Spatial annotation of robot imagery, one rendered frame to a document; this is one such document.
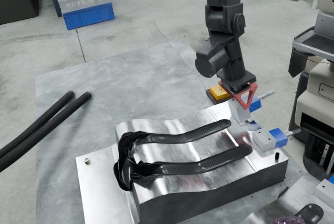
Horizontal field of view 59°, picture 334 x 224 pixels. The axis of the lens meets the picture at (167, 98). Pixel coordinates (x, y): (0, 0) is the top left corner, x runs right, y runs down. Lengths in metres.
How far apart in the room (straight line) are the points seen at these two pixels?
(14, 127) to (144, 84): 1.58
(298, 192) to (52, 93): 0.95
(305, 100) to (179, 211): 0.61
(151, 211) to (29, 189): 1.45
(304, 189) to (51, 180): 0.67
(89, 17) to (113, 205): 3.28
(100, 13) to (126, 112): 2.89
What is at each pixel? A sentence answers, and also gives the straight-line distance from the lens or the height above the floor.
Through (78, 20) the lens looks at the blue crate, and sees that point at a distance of 3.87.
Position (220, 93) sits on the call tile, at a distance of 1.05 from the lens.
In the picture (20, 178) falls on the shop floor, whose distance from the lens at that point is 2.18.
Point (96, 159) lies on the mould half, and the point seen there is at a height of 0.86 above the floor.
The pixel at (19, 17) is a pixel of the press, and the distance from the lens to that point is 4.59.
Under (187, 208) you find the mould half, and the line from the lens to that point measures 0.74.
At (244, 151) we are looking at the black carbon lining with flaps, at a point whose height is 0.88.
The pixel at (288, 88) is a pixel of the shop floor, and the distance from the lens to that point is 2.53.
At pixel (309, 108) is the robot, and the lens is 1.12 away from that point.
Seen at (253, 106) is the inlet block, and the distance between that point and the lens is 0.85.
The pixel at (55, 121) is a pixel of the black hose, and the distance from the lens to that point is 1.01.
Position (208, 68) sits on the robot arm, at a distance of 0.70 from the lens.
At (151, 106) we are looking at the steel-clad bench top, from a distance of 1.07.
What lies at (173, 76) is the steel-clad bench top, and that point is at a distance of 1.21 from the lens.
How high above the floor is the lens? 1.48
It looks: 38 degrees down
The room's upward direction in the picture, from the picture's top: 7 degrees counter-clockwise
